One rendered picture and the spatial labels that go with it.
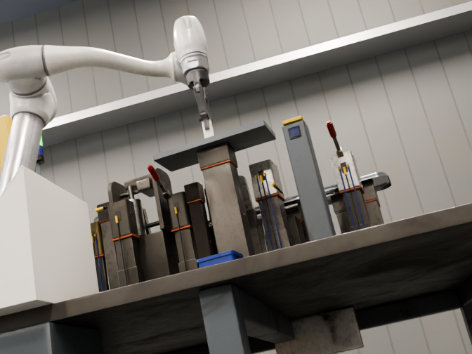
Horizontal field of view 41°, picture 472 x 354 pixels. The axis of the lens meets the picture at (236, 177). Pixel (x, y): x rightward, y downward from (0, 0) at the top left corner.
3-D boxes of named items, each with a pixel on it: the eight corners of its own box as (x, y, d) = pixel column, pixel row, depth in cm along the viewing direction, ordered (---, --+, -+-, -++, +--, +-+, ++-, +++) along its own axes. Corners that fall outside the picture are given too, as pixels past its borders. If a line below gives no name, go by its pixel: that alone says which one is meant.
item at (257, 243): (274, 294, 205) (255, 209, 214) (272, 293, 202) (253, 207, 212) (262, 297, 206) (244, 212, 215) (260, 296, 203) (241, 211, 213)
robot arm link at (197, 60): (177, 56, 205) (180, 72, 203) (204, 49, 204) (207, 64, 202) (183, 69, 213) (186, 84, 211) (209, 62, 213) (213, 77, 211)
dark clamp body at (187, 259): (215, 307, 205) (194, 196, 217) (201, 305, 194) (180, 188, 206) (194, 313, 206) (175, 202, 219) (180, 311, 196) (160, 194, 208)
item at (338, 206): (368, 276, 210) (346, 194, 219) (366, 274, 205) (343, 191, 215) (353, 279, 211) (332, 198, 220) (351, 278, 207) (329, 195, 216)
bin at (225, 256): (250, 285, 179) (244, 254, 182) (239, 282, 170) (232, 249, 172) (213, 294, 181) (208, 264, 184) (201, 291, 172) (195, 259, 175)
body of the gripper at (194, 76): (188, 83, 211) (193, 107, 208) (182, 71, 203) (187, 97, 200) (210, 77, 210) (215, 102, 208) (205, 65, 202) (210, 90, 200)
